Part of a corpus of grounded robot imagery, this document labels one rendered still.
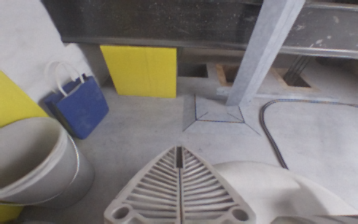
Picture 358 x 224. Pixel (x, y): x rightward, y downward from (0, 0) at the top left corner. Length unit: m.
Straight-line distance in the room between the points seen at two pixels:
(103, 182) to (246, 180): 0.67
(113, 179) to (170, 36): 0.90
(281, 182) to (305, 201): 0.07
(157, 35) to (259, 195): 0.95
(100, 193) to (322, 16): 1.51
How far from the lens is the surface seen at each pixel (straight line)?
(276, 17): 0.92
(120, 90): 1.23
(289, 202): 0.57
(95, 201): 0.85
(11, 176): 0.88
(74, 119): 0.94
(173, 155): 0.16
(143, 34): 1.03
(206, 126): 0.96
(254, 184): 0.47
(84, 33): 1.20
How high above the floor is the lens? 0.76
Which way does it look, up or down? 47 degrees down
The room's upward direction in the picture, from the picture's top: 2 degrees clockwise
